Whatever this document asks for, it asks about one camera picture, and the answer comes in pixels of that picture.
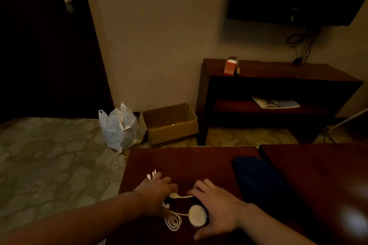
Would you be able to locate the person's left hand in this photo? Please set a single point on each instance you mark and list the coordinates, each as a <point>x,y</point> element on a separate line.
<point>151,196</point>

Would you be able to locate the person's right hand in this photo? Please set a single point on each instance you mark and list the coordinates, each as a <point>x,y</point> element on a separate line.
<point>224,210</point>

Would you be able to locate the person's right middle finger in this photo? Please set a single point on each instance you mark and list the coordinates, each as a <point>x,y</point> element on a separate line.
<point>207,188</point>

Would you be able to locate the person's left thumb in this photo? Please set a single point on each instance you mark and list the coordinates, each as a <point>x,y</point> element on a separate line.
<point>165,213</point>

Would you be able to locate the person's right thumb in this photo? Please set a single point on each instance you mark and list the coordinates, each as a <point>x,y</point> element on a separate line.
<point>208,230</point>

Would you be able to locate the white round charger puck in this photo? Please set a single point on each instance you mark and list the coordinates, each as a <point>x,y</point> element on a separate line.
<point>197,215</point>

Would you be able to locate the person's right forearm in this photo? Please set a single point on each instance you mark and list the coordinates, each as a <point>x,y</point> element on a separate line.
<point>270,229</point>

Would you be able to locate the person's left forearm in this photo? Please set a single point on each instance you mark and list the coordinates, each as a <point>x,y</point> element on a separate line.
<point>86,219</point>

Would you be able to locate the dark blue cloth bag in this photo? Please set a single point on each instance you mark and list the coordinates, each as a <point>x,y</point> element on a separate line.
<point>258,181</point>

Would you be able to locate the open cardboard box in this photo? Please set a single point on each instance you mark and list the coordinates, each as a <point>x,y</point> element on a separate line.
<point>172,130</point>

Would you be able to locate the white plastic bag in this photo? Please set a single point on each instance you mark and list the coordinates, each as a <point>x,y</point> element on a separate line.
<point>119,130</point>

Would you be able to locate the booklet with light cover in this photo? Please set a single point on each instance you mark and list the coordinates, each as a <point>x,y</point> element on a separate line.
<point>274,103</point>

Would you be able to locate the small orange box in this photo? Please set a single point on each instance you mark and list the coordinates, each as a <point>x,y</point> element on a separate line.
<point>230,66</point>

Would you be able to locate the dark wooden console table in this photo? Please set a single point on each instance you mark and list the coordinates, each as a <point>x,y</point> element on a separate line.
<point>273,71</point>

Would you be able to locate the white slanted pole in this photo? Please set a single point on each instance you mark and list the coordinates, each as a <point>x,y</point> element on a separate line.
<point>349,118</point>

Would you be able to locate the dark wooden door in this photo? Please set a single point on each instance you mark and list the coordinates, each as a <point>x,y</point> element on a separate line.
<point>49,52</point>

